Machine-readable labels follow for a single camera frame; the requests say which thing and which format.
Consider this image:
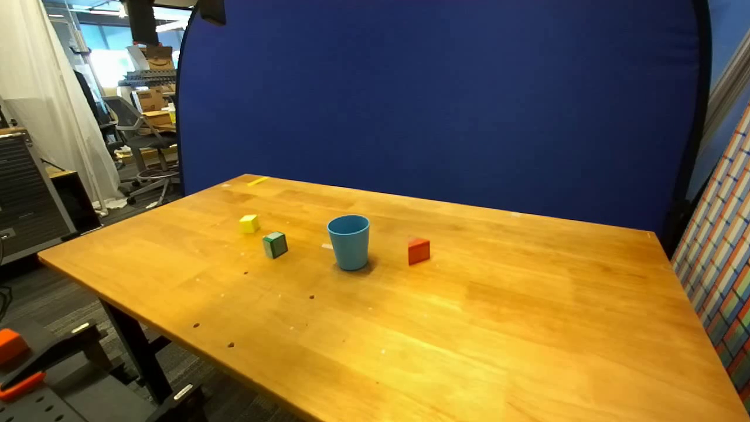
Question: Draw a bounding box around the green cube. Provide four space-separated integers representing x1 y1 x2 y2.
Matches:
262 232 289 259

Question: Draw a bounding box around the blue cup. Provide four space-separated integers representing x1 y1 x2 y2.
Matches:
327 215 371 271

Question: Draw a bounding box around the red cube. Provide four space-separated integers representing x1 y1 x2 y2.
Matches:
408 237 431 266

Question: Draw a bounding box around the window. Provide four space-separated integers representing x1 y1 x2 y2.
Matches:
79 22 137 90

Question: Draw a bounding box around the stack of cardboard boxes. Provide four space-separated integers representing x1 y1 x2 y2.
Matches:
120 46 178 166

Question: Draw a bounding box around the grey office chair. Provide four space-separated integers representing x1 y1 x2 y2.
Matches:
103 96 181 206

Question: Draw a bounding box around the white curtain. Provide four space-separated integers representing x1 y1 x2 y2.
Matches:
0 0 122 203

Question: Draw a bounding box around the black box with wooden top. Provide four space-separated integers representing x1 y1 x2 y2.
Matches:
46 166 104 236

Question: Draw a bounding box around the black slatted equipment case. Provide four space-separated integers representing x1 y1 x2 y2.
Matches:
0 128 78 266

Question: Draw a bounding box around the blue fabric backdrop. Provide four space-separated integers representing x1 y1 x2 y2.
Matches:
176 0 713 240

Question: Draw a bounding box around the orange and black clamp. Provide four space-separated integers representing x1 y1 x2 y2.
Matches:
0 321 107 403

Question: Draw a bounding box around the black perforated workbench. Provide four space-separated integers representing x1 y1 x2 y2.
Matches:
0 319 207 422

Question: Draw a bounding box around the colourful patterned panel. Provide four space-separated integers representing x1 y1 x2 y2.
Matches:
670 103 750 414

